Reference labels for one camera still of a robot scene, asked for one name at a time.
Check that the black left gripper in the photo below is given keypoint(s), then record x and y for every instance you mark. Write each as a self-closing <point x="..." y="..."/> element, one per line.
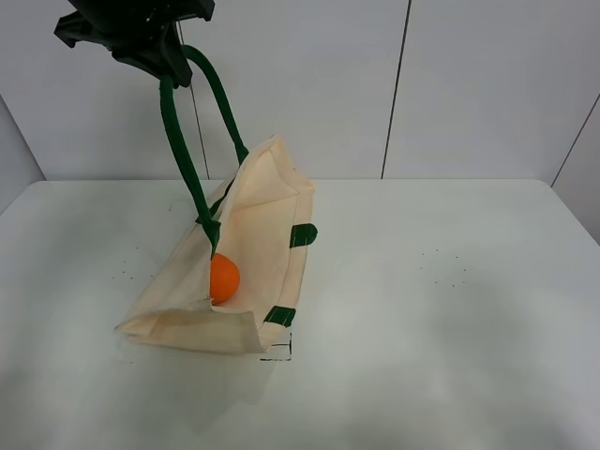
<point x="139" y="33"/>

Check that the orange with stem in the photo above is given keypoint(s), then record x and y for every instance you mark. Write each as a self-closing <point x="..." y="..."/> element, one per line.
<point x="224" y="279"/>

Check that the white linen bag green handles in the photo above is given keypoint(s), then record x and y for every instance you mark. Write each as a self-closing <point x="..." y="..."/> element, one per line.
<point x="260" y="219"/>

